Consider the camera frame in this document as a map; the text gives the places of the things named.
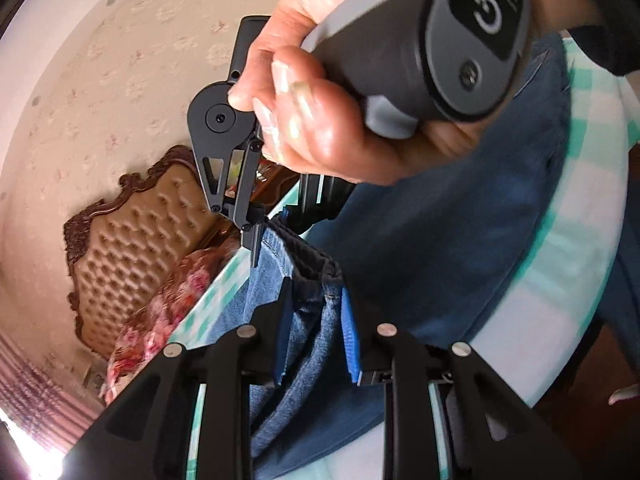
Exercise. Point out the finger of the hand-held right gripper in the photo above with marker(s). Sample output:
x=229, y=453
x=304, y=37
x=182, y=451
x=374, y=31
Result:
x=312, y=200
x=254, y=245

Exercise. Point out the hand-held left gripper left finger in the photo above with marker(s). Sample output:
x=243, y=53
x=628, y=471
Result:
x=282, y=335

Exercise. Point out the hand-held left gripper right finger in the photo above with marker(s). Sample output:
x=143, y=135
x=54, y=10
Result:
x=350, y=340

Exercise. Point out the blue denim pants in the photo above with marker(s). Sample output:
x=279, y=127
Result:
x=440, y=240

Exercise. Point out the person's right forearm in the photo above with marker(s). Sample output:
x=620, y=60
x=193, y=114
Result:
x=600, y=10

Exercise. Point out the person's right hand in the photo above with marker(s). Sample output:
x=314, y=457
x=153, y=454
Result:
x=310, y=125

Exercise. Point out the dark wooden nightstand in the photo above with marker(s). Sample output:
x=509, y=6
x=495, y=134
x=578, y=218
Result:
x=275, y=185

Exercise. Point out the pink floral pillow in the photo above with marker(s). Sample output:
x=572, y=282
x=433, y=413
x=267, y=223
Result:
x=165, y=320

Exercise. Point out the tufted leather carved headboard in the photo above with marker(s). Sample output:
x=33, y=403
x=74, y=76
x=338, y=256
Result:
x=130, y=260

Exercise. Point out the green white checked tablecloth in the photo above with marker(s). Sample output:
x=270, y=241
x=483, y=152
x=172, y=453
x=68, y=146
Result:
x=565, y=260

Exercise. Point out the pink striped curtain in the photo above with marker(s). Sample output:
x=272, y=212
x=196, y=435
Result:
x=35, y=395

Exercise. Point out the person's blue trousers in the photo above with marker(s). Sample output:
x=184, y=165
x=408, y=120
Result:
x=625, y=285

